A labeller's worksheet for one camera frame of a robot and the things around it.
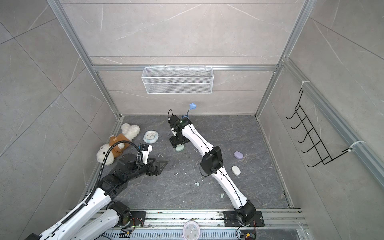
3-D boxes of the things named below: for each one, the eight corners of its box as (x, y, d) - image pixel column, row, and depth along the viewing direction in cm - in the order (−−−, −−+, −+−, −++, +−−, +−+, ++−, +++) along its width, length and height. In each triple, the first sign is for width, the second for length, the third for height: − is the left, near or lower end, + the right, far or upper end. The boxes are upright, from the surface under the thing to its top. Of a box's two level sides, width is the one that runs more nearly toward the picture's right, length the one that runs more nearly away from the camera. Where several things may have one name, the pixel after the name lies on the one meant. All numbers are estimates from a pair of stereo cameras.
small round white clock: (143, 143, 105) (141, 141, 102) (146, 132, 111) (145, 130, 109) (157, 143, 105) (156, 141, 102) (159, 132, 111) (159, 130, 109)
